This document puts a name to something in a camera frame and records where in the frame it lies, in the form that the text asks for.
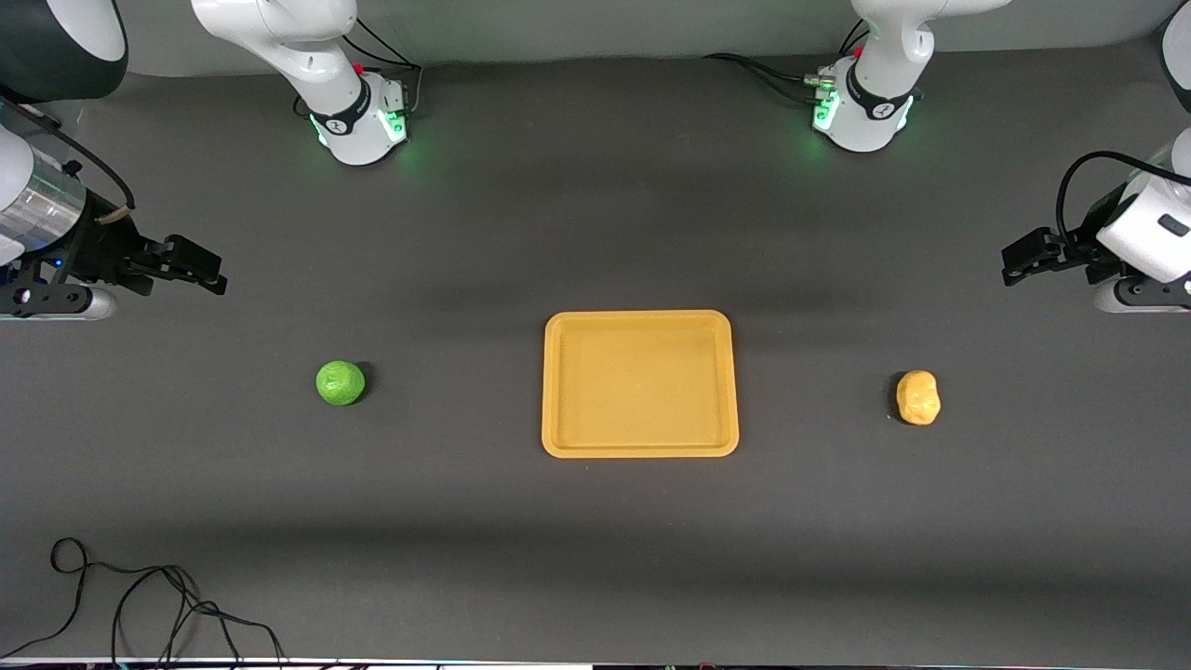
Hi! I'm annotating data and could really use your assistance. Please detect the yellow potato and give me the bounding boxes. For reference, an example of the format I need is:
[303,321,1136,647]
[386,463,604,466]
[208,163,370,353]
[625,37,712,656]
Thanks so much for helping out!
[895,369,942,427]

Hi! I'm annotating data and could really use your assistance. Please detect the green ball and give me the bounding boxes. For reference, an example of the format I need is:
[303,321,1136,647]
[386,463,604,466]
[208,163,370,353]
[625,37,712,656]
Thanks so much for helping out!
[315,360,368,407]

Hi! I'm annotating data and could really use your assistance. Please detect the yellow plastic tray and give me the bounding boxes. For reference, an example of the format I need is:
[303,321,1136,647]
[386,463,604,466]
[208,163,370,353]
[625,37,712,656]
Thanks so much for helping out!
[542,310,741,460]

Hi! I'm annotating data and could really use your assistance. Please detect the left arm wrist cable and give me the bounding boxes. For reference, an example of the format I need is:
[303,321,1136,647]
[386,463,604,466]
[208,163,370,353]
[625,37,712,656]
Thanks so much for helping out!
[1055,151,1175,252]

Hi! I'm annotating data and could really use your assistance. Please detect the arm wrist cable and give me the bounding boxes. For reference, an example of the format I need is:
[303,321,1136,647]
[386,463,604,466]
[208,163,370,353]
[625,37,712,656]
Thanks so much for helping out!
[1055,151,1175,252]
[0,93,137,224]

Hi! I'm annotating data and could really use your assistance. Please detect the right arm wrist cable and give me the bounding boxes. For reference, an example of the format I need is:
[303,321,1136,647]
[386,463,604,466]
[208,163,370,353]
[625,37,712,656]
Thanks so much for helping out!
[0,93,137,224]

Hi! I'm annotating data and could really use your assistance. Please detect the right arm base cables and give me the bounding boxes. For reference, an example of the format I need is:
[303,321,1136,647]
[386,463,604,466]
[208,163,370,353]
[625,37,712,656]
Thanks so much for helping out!
[342,17,425,120]

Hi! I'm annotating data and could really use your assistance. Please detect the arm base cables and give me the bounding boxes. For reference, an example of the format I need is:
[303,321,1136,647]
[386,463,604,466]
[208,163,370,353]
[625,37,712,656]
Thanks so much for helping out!
[703,19,868,105]
[342,17,425,120]

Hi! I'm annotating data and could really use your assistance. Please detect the loose black cable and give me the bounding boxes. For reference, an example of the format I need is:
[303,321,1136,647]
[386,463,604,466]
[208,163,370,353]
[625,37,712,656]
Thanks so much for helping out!
[0,538,287,669]

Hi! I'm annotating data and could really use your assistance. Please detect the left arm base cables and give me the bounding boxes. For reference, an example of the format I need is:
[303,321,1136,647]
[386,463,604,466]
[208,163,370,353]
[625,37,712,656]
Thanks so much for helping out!
[703,19,868,105]

